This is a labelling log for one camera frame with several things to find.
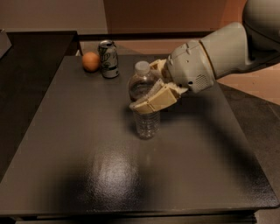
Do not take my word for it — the clear plastic water bottle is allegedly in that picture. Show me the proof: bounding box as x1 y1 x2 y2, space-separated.
128 60 161 140

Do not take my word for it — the orange fruit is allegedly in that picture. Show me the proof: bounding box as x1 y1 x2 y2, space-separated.
82 52 100 72

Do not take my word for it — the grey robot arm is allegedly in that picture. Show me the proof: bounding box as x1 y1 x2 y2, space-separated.
129 0 280 114

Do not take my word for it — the green white soda can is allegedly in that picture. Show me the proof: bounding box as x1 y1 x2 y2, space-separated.
98 40 119 79

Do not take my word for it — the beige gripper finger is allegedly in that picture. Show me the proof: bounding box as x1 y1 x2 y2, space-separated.
129 79 188 115
150 59 172 80

